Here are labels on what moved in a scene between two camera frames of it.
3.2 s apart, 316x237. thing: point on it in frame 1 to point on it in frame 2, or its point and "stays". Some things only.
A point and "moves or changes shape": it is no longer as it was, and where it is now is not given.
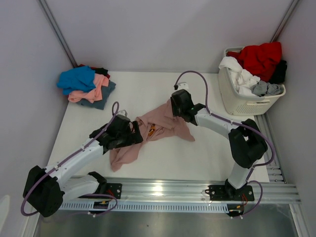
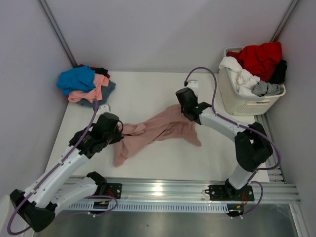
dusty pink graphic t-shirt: [162, 122] moves or changes shape
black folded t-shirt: [101, 70] stays
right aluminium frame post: [285, 20] stays
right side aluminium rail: [274, 173] stays
